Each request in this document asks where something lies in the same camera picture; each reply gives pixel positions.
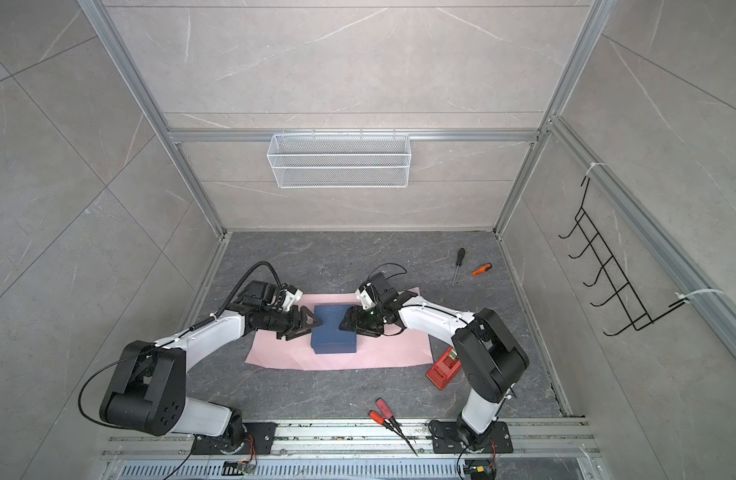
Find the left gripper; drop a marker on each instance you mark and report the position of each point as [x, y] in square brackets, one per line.
[299, 325]

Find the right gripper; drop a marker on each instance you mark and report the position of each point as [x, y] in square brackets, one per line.
[355, 322]

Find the blue gift box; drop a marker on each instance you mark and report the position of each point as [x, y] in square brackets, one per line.
[329, 338]

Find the pink wrapping paper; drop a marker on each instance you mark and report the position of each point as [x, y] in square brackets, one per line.
[411, 348]

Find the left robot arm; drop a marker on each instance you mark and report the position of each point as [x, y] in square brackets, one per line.
[147, 389]

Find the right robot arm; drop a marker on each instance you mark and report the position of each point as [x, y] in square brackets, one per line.
[492, 359]

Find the red tape dispenser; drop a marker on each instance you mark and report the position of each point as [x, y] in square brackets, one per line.
[445, 369]

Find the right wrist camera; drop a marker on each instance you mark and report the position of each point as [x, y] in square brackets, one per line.
[376, 291]

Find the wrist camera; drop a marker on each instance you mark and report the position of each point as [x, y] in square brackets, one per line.
[268, 296]
[376, 291]

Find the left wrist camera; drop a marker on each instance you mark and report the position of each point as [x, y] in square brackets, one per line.
[268, 296]

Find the red handled screwdriver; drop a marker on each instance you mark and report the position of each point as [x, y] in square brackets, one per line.
[382, 421]

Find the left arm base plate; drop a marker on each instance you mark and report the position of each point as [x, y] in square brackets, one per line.
[254, 436]

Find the black handled screwdriver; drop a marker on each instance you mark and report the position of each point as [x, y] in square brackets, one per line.
[461, 253]

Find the orange handled screwdriver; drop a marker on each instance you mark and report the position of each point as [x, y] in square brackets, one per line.
[482, 269]

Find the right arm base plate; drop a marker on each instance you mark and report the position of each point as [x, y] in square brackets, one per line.
[456, 436]

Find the white wire mesh basket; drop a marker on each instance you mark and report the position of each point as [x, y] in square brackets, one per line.
[354, 160]

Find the aluminium mounting rail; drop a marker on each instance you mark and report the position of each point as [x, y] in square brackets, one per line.
[357, 438]

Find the black wire hook rack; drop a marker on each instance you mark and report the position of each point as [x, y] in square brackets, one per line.
[611, 273]

